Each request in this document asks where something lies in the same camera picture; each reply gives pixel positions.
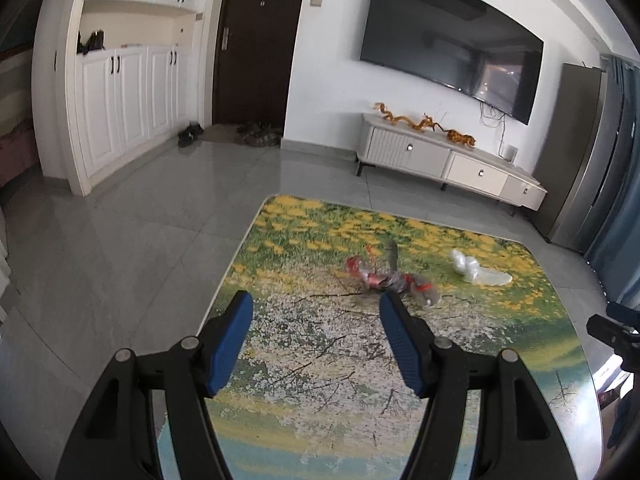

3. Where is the black wall television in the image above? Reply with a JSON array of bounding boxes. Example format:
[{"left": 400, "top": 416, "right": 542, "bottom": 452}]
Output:
[{"left": 360, "top": 0, "right": 545, "bottom": 126}]

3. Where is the clear plastic wrapper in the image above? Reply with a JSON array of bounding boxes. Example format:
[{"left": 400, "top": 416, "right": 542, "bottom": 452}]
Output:
[{"left": 448, "top": 248, "right": 514, "bottom": 287}]

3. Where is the hanging television cable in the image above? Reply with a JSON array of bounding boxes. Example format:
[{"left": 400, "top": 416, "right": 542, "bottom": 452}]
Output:
[{"left": 479, "top": 100, "right": 509, "bottom": 157}]

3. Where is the white hallway cabinet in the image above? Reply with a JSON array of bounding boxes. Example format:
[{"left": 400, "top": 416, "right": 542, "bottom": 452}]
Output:
[{"left": 35, "top": 0, "right": 221, "bottom": 198}]

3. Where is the blue curtain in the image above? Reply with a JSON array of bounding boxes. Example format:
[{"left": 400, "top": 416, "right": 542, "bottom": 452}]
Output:
[{"left": 582, "top": 55, "right": 640, "bottom": 301}]

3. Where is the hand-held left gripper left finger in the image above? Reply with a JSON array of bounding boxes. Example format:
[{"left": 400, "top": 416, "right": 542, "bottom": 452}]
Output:
[{"left": 55, "top": 290, "right": 254, "bottom": 480}]

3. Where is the red and silver wrapper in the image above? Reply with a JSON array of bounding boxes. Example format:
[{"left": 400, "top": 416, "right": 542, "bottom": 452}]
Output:
[{"left": 345, "top": 241, "right": 443, "bottom": 307}]

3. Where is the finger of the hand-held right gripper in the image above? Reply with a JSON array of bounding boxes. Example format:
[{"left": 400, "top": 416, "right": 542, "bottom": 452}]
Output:
[
  {"left": 606, "top": 301, "right": 640, "bottom": 323},
  {"left": 586, "top": 313, "right": 640, "bottom": 363}
]

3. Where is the white television cabinet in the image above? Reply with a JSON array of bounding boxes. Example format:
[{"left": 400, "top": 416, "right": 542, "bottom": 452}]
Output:
[{"left": 356, "top": 112, "right": 548, "bottom": 213}]

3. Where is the flower printed coffee table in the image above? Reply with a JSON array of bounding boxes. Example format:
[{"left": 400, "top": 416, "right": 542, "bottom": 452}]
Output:
[{"left": 155, "top": 194, "right": 603, "bottom": 480}]

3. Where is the grey refrigerator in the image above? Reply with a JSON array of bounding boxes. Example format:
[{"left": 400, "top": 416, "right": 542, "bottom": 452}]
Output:
[{"left": 532, "top": 62, "right": 626, "bottom": 253}]

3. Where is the black bag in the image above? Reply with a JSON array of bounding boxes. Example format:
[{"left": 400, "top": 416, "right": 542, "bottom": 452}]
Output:
[{"left": 76, "top": 30, "right": 105, "bottom": 56}]

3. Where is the dark shoe pair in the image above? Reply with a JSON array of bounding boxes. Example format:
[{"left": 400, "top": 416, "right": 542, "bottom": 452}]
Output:
[{"left": 177, "top": 122, "right": 205, "bottom": 147}]

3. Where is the dark brown entrance door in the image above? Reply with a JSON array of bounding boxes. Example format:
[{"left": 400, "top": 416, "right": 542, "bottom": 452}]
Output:
[{"left": 211, "top": 0, "right": 310, "bottom": 128}]

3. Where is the pile of shoes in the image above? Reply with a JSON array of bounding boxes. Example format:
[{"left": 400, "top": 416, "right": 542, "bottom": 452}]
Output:
[{"left": 236, "top": 121, "right": 283, "bottom": 147}]

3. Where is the golden dragon ornament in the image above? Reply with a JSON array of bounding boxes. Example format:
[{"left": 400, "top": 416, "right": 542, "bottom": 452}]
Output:
[{"left": 375, "top": 102, "right": 448, "bottom": 133}]

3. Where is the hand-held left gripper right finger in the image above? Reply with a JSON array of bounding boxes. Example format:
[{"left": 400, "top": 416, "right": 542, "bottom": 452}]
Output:
[{"left": 378, "top": 291, "right": 591, "bottom": 480}]

